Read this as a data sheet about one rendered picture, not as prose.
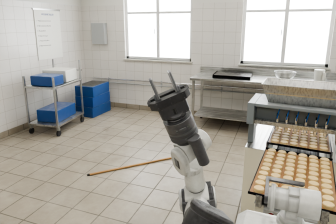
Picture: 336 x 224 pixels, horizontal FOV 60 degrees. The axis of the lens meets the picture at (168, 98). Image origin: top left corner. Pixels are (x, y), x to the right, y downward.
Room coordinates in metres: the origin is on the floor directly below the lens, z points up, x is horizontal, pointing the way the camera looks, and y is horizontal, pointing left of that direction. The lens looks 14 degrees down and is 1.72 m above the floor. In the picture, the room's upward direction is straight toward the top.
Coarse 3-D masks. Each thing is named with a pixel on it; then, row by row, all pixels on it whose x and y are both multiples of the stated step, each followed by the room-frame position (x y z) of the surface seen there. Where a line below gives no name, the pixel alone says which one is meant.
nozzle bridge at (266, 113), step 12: (264, 96) 2.19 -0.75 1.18; (252, 108) 2.00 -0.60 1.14; (264, 108) 2.04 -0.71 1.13; (276, 108) 1.93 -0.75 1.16; (288, 108) 1.89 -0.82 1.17; (300, 108) 1.86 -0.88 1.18; (312, 108) 1.86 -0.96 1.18; (324, 108) 1.86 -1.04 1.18; (252, 120) 1.99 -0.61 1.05; (264, 120) 2.00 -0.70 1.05; (288, 120) 1.97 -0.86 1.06; (300, 120) 1.93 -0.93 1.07; (312, 120) 1.90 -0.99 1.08; (324, 120) 1.87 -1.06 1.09; (252, 132) 2.09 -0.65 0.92; (324, 132) 1.82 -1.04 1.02
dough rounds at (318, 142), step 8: (280, 128) 2.18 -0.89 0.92; (288, 128) 2.18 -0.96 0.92; (272, 136) 2.01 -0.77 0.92; (280, 136) 2.06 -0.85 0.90; (288, 136) 2.01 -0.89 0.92; (296, 136) 2.02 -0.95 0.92; (304, 136) 2.01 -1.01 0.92; (312, 136) 2.01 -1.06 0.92; (320, 136) 2.01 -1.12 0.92; (288, 144) 1.91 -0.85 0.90; (296, 144) 1.87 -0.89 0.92; (304, 144) 1.86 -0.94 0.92; (312, 144) 1.87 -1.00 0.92; (320, 144) 1.86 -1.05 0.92; (328, 144) 1.91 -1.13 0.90
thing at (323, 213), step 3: (318, 153) 1.84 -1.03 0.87; (321, 153) 1.76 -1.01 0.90; (321, 156) 1.72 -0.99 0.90; (321, 213) 1.14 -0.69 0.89; (324, 213) 1.14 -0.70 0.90; (327, 213) 1.13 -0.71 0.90; (321, 216) 1.15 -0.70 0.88; (324, 216) 1.14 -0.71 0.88; (327, 216) 1.14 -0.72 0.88; (321, 219) 1.15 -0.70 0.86; (324, 219) 1.14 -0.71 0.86; (327, 219) 1.14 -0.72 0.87; (321, 222) 1.15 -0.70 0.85; (324, 222) 1.14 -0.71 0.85
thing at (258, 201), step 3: (273, 147) 1.86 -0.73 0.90; (276, 147) 1.86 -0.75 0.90; (255, 195) 1.27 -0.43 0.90; (258, 195) 1.27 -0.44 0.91; (258, 198) 1.27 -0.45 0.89; (261, 198) 1.26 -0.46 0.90; (255, 201) 1.28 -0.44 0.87; (258, 201) 1.27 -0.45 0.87; (261, 201) 1.28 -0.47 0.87; (255, 204) 1.28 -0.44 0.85; (258, 204) 1.27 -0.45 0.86; (261, 204) 1.29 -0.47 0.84
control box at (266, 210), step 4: (264, 208) 1.26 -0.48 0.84; (268, 208) 1.26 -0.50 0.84; (264, 212) 1.26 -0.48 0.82; (268, 212) 1.25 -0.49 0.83; (272, 212) 1.24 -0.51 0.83; (276, 212) 1.23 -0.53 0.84; (304, 220) 1.18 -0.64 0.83; (308, 220) 1.17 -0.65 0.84; (312, 220) 1.17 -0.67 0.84; (316, 220) 1.17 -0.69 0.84
